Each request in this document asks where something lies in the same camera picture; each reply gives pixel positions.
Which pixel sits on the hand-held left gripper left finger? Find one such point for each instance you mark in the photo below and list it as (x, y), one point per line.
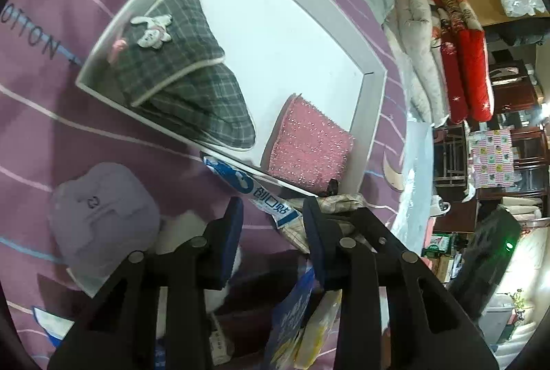
(232, 232)

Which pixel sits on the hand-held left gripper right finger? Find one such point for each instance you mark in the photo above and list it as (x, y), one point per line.
(316, 241)

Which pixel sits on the beige plaid pouch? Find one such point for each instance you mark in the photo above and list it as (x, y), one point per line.
(339, 202)

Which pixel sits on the white plush toy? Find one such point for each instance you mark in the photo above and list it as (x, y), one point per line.
(180, 226)

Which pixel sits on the blue tissue packet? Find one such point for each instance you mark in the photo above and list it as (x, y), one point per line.
(288, 318)

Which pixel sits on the yellow tissue packet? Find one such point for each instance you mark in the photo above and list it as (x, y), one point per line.
(318, 327)

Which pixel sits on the lavender cap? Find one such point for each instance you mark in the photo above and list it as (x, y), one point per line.
(103, 215)

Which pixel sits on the white shallow box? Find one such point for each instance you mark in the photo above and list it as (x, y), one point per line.
(279, 30)

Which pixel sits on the white plastic storage bin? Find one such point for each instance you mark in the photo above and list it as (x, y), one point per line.
(496, 318)

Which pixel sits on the pink fluffy cloth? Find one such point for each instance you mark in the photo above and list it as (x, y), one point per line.
(309, 146)

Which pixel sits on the pink patterned cloth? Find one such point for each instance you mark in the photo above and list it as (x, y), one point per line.
(492, 159)

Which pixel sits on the small white packet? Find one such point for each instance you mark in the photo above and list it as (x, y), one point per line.
(221, 342)

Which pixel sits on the grey plaid slipper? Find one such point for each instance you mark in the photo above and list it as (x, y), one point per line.
(189, 34)
(215, 108)

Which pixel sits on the dark wooden cabinet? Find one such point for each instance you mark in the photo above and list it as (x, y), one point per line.
(511, 90)

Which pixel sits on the red floral quilt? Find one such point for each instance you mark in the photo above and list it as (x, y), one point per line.
(468, 60)

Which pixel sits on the purple striped bedsheet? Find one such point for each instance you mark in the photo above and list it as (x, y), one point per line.
(64, 103)

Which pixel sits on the white quilt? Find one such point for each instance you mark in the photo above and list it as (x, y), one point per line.
(417, 43)

